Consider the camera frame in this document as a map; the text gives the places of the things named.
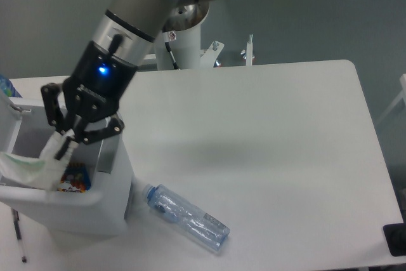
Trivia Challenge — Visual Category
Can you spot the clear blue plastic bottle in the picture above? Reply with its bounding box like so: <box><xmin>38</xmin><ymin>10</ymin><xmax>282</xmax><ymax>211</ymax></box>
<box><xmin>142</xmin><ymin>184</ymin><xmax>230</xmax><ymax>251</ymax></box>

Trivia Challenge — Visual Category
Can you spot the white frame at right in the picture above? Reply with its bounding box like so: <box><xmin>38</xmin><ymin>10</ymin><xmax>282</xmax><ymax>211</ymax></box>
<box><xmin>376</xmin><ymin>74</ymin><xmax>405</xmax><ymax>129</ymax></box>

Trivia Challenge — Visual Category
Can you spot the colourful snack wrapper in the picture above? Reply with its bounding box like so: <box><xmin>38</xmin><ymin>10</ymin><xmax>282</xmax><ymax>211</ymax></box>
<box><xmin>57</xmin><ymin>162</ymin><xmax>91</xmax><ymax>193</ymax></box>

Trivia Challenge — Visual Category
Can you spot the black device at table edge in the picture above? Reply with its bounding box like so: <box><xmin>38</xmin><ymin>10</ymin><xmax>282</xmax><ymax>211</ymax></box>
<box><xmin>383</xmin><ymin>223</ymin><xmax>405</xmax><ymax>257</ymax></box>

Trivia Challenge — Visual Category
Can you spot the black pen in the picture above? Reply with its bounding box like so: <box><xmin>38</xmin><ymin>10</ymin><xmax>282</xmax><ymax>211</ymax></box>
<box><xmin>11</xmin><ymin>209</ymin><xmax>28</xmax><ymax>263</ymax></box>

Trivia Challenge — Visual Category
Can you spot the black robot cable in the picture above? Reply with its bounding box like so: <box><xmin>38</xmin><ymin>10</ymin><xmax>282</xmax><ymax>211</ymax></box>
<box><xmin>162</xmin><ymin>31</ymin><xmax>181</xmax><ymax>70</ymax></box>

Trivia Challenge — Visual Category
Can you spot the white plastic trash can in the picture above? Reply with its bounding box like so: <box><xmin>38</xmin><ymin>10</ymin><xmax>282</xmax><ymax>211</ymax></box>
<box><xmin>1</xmin><ymin>94</ymin><xmax>134</xmax><ymax>235</ymax></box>

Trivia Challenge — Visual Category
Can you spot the white paper carton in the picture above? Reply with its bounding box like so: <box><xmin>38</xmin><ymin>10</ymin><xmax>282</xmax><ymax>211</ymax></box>
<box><xmin>1</xmin><ymin>129</ymin><xmax>79</xmax><ymax>190</ymax></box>

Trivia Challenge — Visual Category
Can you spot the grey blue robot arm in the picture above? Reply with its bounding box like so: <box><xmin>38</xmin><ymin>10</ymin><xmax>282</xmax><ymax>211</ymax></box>
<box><xmin>41</xmin><ymin>0</ymin><xmax>212</xmax><ymax>161</ymax></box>

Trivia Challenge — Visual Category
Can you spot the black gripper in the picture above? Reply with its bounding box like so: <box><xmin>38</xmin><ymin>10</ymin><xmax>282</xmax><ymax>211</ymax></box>
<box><xmin>41</xmin><ymin>39</ymin><xmax>137</xmax><ymax>161</ymax></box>

